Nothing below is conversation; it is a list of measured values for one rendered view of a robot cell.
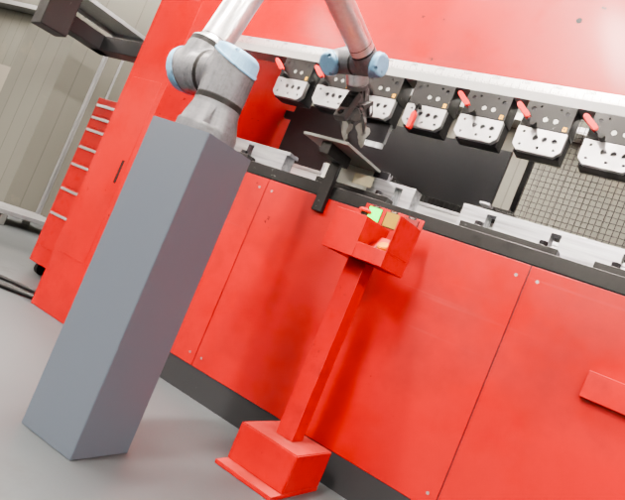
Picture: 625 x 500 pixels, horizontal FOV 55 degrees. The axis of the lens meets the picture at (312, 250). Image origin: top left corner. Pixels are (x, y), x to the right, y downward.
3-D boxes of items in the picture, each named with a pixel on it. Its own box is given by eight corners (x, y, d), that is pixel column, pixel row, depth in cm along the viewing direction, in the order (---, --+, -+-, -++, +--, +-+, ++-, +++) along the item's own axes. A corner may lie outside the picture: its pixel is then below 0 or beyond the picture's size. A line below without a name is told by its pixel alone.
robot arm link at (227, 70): (217, 91, 135) (240, 37, 135) (183, 85, 143) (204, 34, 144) (252, 115, 144) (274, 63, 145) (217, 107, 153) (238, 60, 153)
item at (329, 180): (297, 200, 194) (322, 140, 195) (318, 212, 207) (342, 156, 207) (307, 203, 192) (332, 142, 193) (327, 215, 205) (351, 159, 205)
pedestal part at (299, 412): (275, 432, 168) (348, 256, 170) (286, 431, 173) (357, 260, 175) (292, 441, 165) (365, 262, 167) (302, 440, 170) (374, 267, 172)
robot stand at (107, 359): (69, 461, 128) (209, 132, 131) (20, 423, 137) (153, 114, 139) (127, 453, 144) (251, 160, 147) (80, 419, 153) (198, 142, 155)
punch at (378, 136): (357, 142, 218) (367, 118, 218) (359, 144, 220) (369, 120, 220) (380, 148, 213) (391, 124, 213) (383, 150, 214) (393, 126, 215)
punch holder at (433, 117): (399, 122, 207) (417, 79, 208) (408, 132, 215) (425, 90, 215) (437, 131, 199) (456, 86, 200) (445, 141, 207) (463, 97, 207)
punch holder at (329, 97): (310, 102, 229) (325, 62, 229) (319, 111, 236) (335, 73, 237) (341, 109, 221) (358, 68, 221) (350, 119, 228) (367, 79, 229)
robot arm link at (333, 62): (342, 53, 178) (365, 46, 185) (315, 50, 185) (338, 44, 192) (343, 79, 182) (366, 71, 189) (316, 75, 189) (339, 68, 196)
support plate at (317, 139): (303, 133, 197) (304, 130, 197) (338, 161, 219) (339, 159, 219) (347, 145, 188) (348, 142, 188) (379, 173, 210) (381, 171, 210)
